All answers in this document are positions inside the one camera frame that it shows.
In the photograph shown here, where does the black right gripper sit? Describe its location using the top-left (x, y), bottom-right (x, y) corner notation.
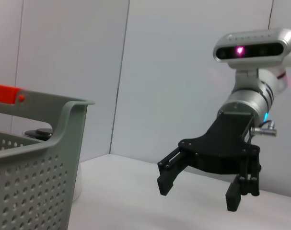
top-left (156, 111), bottom-right (262, 212)

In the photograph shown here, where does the grey perforated plastic storage bin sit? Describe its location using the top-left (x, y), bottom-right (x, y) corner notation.
top-left (0, 90), bottom-right (96, 230)

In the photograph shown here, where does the glass pitcher with black lid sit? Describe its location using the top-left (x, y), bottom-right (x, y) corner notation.
top-left (22, 128), bottom-right (85, 202)

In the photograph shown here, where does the right gripper cable with plug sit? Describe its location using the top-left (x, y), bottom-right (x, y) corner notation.
top-left (249, 119), bottom-right (278, 137)

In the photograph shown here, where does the orange bin carry handle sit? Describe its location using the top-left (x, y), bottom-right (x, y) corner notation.
top-left (0, 83), bottom-right (26, 105)

